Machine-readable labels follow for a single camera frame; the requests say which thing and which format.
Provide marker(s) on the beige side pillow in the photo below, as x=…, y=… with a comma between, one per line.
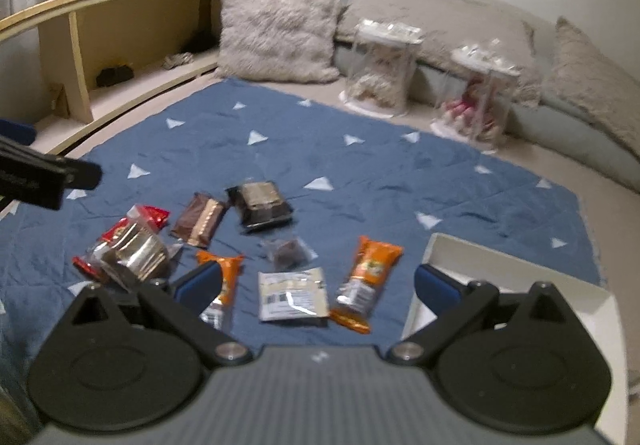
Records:
x=586, y=82

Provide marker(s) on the beige bundle on shelf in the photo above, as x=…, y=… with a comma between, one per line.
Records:
x=176, y=60

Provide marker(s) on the orange snack bar packet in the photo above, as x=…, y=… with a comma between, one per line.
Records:
x=358, y=293

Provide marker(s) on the small clear dark candy bag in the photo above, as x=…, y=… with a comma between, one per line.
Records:
x=285, y=254

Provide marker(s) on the cream snack packet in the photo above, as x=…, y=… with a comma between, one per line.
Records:
x=293, y=296

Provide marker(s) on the beige fuzzy throw blanket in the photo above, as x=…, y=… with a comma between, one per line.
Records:
x=447, y=25

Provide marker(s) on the red long snack packet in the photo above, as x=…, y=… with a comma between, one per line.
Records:
x=157, y=218

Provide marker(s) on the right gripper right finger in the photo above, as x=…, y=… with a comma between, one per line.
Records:
x=521, y=363

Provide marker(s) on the gold wafer clear pack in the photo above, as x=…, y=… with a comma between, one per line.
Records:
x=135, y=254

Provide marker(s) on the brown chocolate wafer packet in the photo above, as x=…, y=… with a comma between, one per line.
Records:
x=198, y=222

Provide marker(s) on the black tray cookie pack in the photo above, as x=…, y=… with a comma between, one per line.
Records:
x=260, y=205

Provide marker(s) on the wooden curved headboard shelf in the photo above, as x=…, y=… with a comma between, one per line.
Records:
x=78, y=38

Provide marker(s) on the black item on shelf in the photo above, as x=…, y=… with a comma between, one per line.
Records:
x=110, y=76

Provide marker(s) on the clear case pink doll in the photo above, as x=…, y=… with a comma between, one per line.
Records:
x=474, y=109

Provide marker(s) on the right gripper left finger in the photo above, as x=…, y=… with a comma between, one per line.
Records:
x=121, y=363

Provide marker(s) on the clear case white plush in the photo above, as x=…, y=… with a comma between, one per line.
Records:
x=380, y=70

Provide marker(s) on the fluffy cream pillow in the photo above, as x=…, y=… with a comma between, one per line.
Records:
x=278, y=40

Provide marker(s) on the blue quilted triangle blanket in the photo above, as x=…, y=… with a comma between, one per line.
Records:
x=345, y=177

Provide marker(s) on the grey folded duvet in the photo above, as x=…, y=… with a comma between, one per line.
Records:
x=556, y=129

